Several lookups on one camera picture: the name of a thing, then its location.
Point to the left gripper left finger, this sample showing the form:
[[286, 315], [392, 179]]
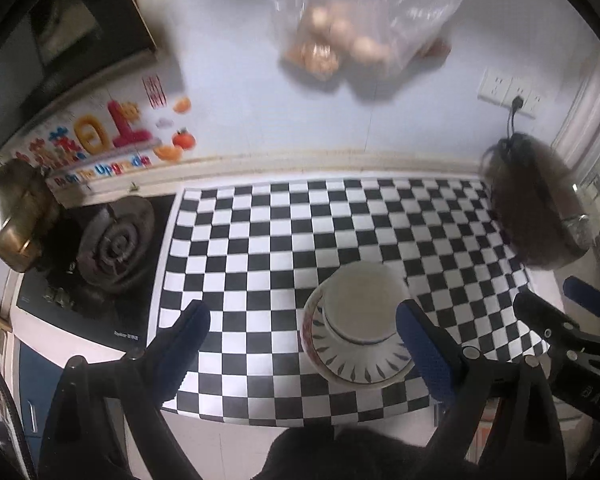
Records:
[[174, 349]]

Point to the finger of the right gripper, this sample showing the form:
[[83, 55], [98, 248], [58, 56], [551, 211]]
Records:
[[583, 294], [557, 329]]

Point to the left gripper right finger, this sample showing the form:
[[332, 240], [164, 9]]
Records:
[[435, 353]]

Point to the plate with blue leaf rim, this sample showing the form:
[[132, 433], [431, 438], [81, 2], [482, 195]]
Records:
[[357, 367]]

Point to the white plate pink flower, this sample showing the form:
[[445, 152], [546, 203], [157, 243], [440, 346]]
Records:
[[306, 330]]

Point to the white bowl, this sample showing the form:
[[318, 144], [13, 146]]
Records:
[[361, 300]]

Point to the black gas stove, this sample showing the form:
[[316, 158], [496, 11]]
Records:
[[97, 278]]

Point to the dark rice cooker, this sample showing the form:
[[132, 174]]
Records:
[[531, 194]]

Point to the black white checkered mat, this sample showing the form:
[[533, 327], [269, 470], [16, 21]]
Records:
[[302, 280]]

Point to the brass kettle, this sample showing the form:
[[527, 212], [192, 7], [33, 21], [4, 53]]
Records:
[[28, 211]]

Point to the black range hood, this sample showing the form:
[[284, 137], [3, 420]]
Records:
[[52, 51]]

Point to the plastic bag of eggs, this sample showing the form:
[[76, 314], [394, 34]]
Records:
[[319, 36]]

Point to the colourful wall sticker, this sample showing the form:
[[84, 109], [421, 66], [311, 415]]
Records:
[[133, 124]]

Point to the white wall socket strip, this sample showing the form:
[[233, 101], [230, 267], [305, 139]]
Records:
[[501, 89]]

